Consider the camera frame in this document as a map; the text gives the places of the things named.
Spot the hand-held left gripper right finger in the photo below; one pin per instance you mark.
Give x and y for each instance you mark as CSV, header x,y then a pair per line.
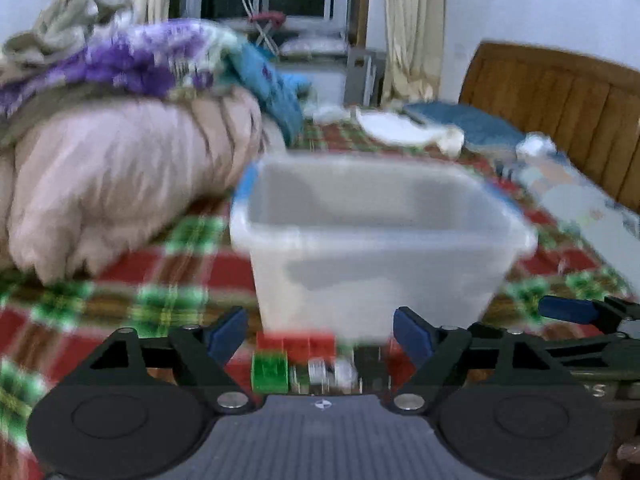
x,y
411,334

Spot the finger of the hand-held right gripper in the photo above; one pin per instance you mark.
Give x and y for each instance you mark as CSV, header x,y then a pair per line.
x,y
570,309
600,353

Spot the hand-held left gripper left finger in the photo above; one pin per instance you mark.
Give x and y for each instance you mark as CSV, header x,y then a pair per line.
x,y
227,334

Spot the white plastic container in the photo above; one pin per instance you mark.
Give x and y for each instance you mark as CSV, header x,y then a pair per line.
x,y
375,250

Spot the red green plaid bed sheet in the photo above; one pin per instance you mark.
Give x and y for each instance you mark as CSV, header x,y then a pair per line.
x,y
125,305

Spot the white crumpled tissue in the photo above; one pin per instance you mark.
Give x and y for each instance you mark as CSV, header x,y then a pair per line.
x,y
535,145

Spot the pink quilt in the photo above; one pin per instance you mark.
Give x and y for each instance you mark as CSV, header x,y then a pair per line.
x,y
115,180

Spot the white cloth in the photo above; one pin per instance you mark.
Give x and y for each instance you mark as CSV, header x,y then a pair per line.
x,y
405,130

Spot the wooden headboard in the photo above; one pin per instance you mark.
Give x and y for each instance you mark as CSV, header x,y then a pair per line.
x,y
565,95

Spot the teal printed blanket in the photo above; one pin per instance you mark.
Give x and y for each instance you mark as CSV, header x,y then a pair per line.
x,y
272,90

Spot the purple floral blanket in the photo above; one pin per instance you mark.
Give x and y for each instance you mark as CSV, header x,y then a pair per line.
x,y
135,57

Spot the white plastic bag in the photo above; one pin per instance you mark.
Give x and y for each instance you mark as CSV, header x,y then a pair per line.
x,y
312,47

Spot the folding chair with red seat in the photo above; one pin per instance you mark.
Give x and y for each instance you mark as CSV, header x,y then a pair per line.
x,y
267,17

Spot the beige crumpled cloth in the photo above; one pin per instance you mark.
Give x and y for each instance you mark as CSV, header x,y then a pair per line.
x,y
55,30

